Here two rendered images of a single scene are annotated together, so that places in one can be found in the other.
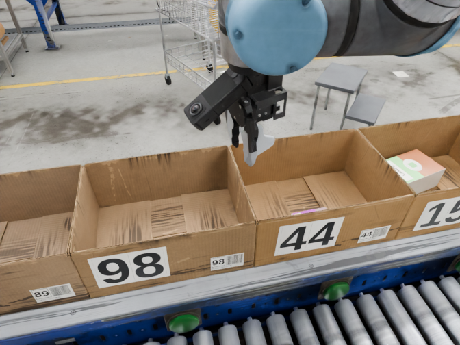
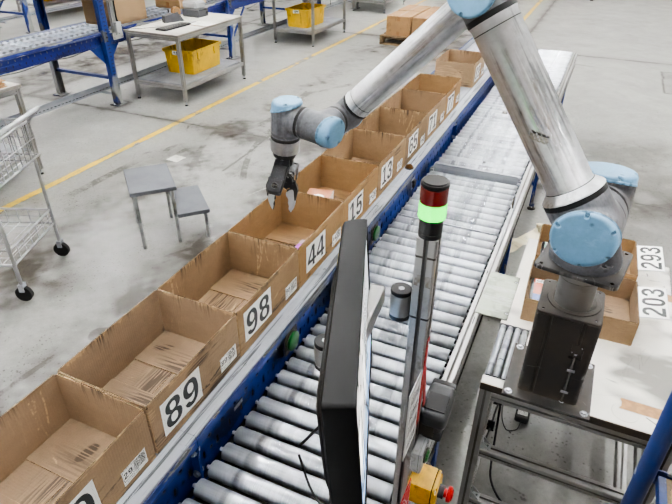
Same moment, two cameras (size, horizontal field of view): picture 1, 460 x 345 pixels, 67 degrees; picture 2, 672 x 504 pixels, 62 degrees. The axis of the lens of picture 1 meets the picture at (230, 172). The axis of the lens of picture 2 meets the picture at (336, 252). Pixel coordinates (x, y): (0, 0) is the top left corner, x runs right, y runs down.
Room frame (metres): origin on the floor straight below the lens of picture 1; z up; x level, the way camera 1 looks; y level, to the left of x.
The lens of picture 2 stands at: (-0.58, 1.18, 2.08)
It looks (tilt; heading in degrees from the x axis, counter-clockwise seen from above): 32 degrees down; 307
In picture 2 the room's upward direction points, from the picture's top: straight up
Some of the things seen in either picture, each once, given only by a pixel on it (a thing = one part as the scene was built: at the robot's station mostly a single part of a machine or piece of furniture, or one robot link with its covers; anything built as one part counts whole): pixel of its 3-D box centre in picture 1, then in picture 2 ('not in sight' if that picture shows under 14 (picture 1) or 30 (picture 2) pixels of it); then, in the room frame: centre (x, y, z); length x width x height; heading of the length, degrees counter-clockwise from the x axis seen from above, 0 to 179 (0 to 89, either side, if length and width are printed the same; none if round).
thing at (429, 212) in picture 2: not in sight; (433, 201); (-0.19, 0.36, 1.62); 0.05 x 0.05 x 0.06
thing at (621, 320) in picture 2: not in sight; (579, 299); (-0.31, -0.72, 0.80); 0.38 x 0.28 x 0.10; 14
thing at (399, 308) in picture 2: not in sight; (363, 324); (-0.14, 0.49, 1.40); 0.28 x 0.11 x 0.11; 102
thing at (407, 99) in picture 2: not in sight; (412, 113); (1.02, -1.74, 0.96); 0.39 x 0.29 x 0.17; 102
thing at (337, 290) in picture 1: (337, 291); not in sight; (0.47, -0.27, 0.81); 0.07 x 0.01 x 0.07; 102
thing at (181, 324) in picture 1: (184, 324); (294, 341); (0.39, 0.11, 0.81); 0.07 x 0.01 x 0.07; 102
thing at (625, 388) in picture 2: not in sight; (587, 320); (-0.36, -0.70, 0.74); 1.00 x 0.58 x 0.03; 102
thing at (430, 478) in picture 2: not in sight; (431, 474); (-0.24, 0.31, 0.84); 0.15 x 0.09 x 0.07; 102
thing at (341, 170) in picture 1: (309, 191); (289, 234); (0.68, -0.22, 0.96); 0.39 x 0.29 x 0.17; 102
